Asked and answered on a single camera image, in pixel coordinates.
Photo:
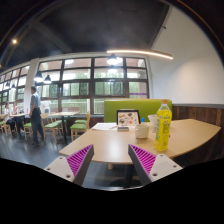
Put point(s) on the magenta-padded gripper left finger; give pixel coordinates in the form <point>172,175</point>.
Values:
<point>63,166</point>

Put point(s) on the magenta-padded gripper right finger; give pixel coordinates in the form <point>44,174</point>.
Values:
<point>156,166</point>

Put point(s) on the yellow drink bottle orange cap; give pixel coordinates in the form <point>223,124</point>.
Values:
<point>163,130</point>

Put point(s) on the white cup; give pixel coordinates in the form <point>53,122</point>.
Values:
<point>142,131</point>

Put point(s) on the wooden chairs with green seats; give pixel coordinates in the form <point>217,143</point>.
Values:
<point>53,126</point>

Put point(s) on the small dark box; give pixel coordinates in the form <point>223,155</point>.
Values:
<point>123,128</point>

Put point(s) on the wooden dining table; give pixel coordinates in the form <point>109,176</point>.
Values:
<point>64,114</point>

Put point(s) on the black framed table sign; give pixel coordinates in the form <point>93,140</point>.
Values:
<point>128,118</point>

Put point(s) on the white paper sheet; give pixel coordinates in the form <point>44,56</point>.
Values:
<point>104,126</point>

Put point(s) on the person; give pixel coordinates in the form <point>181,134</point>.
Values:
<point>16,109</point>
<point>8,118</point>
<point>35,113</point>

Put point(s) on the green upholstered bench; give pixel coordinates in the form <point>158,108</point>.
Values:
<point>143,107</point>

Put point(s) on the curved linear ceiling light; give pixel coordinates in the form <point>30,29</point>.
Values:
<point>143,52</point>

